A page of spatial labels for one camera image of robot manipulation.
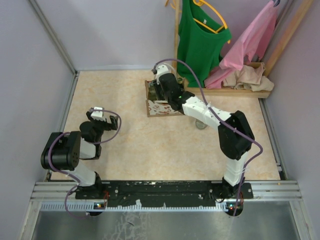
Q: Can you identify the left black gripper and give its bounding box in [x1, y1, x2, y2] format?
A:
[87, 112, 119, 143]

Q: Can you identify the clear glass bottle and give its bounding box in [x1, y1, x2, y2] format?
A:
[195, 119, 208, 130]

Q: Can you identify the green Perrier bottle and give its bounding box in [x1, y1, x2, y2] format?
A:
[177, 77, 184, 85]

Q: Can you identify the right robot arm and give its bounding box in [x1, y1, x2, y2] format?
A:
[152, 72, 255, 200]

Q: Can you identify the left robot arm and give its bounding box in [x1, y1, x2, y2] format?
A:
[40, 107, 122, 200]

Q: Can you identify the clear bottle in bag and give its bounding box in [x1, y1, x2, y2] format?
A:
[147, 83, 157, 101]

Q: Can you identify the patterned canvas tote bag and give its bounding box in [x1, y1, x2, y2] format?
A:
[144, 72, 182, 118]

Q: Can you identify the wooden clothes rack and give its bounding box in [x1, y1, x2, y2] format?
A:
[171, 0, 315, 99]

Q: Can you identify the green tank top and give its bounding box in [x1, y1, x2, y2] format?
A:
[176, 0, 232, 88]

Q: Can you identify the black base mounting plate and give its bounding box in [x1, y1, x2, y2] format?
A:
[75, 180, 253, 207]

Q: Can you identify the beige crumpled cloth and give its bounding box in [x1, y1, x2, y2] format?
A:
[222, 62, 275, 92]

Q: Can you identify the yellow clothes hanger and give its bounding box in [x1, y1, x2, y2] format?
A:
[177, 0, 232, 44]

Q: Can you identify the pink shirt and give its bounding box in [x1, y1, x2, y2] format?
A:
[204, 0, 278, 89]

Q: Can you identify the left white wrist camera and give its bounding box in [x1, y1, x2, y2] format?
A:
[89, 106, 106, 122]

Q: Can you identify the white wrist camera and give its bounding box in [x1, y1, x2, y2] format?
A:
[89, 106, 106, 122]
[152, 63, 176, 85]

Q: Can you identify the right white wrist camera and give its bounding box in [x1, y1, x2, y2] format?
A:
[152, 63, 176, 85]

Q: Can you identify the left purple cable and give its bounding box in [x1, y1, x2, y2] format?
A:
[48, 107, 122, 219]

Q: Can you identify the purple cable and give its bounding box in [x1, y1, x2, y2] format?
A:
[152, 58, 264, 217]
[48, 107, 122, 219]

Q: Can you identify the white cable duct strip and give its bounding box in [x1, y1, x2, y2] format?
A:
[39, 201, 245, 213]

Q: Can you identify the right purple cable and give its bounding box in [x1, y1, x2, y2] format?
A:
[152, 58, 264, 217]

